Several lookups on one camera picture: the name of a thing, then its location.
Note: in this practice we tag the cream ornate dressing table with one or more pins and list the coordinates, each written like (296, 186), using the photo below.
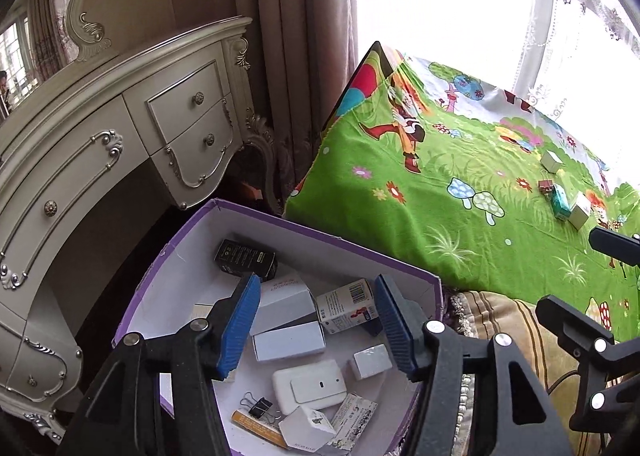
(100, 100)

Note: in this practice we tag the printed white carton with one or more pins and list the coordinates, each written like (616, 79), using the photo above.
(352, 418)

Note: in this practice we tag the brown curtain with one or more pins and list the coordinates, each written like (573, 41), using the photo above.
(290, 10)

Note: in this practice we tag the dressing table mirror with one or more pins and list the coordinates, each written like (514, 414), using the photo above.
(45, 10)

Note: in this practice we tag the green cartoon printed blanket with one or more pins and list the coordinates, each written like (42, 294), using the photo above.
(390, 236)

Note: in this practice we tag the orange slim carton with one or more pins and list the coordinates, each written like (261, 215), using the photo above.
(255, 428)

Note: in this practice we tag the white carton with barcode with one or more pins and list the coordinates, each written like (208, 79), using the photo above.
(345, 308)

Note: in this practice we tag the black carton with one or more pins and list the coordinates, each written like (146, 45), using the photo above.
(245, 258)

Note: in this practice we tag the white plastic sensor device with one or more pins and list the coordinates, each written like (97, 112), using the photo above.
(310, 386)

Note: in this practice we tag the white box with dark mark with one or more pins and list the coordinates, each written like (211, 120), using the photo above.
(306, 428)

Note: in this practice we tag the small binder clip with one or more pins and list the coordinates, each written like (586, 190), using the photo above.
(546, 187)

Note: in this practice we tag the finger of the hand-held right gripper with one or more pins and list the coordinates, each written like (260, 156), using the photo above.
(617, 245)
(570, 323)

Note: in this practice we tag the green and white carton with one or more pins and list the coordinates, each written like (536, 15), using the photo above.
(561, 203)

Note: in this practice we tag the wide dressing table drawer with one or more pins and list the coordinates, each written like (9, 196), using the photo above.
(65, 175)

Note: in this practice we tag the purple cardboard box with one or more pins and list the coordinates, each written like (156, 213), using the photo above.
(165, 286)

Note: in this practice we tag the striped tan pillow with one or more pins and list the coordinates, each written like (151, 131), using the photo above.
(520, 331)

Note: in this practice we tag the long white carton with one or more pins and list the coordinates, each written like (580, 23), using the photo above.
(290, 341)

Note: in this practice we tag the small white cube box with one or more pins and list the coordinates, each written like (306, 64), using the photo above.
(371, 362)
(551, 161)

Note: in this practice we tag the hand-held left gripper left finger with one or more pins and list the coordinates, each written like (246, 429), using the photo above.
(240, 331)

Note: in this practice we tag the black binder clip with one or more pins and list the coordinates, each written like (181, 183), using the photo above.
(260, 408)

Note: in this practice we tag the white carton with flap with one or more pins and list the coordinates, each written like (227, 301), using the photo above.
(285, 306)

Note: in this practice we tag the curved small dressing table drawer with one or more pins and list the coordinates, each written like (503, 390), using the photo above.
(200, 155)

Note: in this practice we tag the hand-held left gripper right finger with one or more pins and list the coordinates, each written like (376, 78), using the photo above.
(392, 326)

